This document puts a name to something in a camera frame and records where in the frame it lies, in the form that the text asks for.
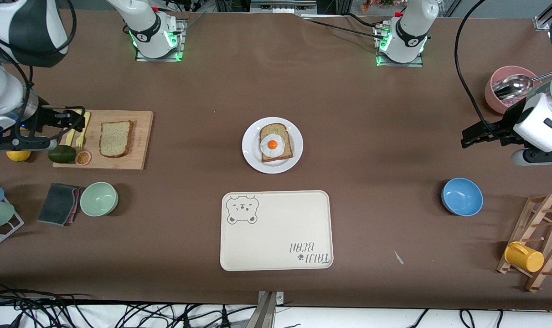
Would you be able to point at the white tape scrap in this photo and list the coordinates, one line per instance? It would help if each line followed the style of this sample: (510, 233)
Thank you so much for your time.
(398, 258)

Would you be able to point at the white round plate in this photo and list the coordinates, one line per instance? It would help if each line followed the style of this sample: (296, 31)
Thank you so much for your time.
(253, 155)

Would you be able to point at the mint green bowl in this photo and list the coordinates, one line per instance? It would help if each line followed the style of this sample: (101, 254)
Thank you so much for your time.
(98, 199)

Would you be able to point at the yellow mug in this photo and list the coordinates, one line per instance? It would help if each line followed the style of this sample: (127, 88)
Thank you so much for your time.
(526, 258)

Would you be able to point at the grey equipment box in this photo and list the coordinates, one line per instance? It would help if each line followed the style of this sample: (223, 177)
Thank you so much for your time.
(280, 7)

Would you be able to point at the fried egg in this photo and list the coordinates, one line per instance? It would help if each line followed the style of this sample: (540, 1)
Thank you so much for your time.
(271, 145)

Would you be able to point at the wooden mug rack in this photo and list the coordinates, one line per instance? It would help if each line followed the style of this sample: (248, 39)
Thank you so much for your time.
(541, 198)

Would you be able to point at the cream bear print tray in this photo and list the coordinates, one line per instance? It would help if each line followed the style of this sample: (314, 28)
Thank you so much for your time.
(276, 237)

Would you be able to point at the aluminium frame profile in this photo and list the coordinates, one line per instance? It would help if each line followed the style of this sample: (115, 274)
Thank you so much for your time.
(547, 20)

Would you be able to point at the dark green avocado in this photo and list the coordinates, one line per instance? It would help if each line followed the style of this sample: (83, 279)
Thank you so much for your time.
(62, 156)

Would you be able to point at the yellow plastic fork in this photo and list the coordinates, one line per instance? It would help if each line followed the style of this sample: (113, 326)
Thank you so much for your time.
(81, 136)

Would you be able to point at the pink folded cloth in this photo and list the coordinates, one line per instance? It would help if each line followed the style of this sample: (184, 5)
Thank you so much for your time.
(77, 205)

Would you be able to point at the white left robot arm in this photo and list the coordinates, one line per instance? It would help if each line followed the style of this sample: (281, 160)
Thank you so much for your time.
(412, 27)

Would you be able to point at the yellow lemon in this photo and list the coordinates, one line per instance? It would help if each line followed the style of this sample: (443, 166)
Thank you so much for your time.
(18, 156)

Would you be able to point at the bamboo cutting board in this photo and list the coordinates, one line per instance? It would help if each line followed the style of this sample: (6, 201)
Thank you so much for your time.
(139, 146)

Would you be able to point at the dark grey folded cloth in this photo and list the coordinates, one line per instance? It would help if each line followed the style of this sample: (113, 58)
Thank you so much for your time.
(57, 204)

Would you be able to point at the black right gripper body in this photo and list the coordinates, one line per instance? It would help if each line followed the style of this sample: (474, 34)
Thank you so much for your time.
(44, 119)

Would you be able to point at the orange slice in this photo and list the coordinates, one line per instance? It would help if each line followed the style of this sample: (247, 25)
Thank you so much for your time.
(83, 158)

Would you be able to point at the pink bowl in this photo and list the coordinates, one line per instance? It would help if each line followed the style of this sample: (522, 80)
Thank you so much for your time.
(492, 98)

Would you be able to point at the brown bread slice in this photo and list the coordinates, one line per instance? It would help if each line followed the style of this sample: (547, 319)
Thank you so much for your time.
(116, 139)
(276, 128)

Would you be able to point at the blue bowl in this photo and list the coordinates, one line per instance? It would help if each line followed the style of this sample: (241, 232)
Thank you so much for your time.
(462, 197)

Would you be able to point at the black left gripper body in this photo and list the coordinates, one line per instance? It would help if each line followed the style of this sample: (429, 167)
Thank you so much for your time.
(502, 129)

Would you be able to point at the metal scoop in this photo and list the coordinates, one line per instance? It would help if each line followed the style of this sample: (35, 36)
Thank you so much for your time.
(515, 85)

